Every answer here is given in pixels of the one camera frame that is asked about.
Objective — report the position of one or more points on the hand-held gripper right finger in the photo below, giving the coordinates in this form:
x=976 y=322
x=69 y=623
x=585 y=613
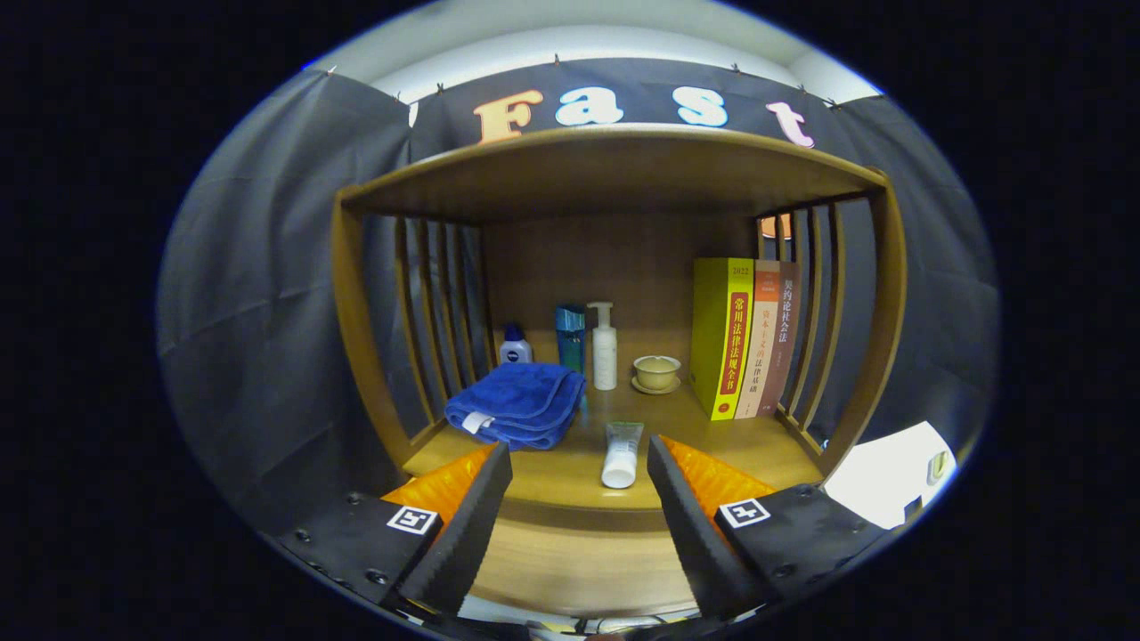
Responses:
x=699 y=525

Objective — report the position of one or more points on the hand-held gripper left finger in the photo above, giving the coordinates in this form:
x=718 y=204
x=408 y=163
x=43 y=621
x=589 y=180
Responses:
x=459 y=530

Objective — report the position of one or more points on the white squeeze tube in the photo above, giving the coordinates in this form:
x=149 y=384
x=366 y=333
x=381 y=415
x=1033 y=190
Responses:
x=621 y=458

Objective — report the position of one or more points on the wooden drawer with black knob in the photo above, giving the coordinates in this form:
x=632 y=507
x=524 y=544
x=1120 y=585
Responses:
x=579 y=561

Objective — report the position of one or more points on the wooden countertop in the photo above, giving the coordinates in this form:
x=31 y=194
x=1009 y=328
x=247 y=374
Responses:
x=570 y=472

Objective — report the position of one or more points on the folded blue towel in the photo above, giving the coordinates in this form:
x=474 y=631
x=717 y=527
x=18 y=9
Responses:
x=517 y=405

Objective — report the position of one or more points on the beige lidded teacup with saucer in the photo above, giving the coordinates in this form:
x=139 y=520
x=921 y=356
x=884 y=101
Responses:
x=657 y=372

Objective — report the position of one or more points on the thick yellow book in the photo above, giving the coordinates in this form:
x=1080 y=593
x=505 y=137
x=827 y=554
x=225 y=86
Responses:
x=712 y=338

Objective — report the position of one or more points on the orange and white book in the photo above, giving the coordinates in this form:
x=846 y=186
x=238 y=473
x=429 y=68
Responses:
x=761 y=347

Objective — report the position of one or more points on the small white blue-capped bottle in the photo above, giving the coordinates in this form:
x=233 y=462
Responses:
x=515 y=349

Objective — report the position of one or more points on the white table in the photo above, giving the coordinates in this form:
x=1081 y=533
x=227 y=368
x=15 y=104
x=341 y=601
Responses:
x=882 y=472

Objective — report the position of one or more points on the white pump bottle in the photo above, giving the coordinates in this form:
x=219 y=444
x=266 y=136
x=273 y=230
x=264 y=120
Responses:
x=604 y=356

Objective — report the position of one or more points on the brown book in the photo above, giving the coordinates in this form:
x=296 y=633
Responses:
x=784 y=338

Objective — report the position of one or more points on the teal blue bottle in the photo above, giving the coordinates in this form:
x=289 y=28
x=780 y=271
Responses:
x=570 y=338

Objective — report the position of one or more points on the small pale green object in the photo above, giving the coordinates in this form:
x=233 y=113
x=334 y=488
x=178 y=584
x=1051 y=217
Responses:
x=939 y=467

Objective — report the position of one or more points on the wooden cabinet with slatted frame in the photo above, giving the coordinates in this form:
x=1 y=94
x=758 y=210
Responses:
x=606 y=169

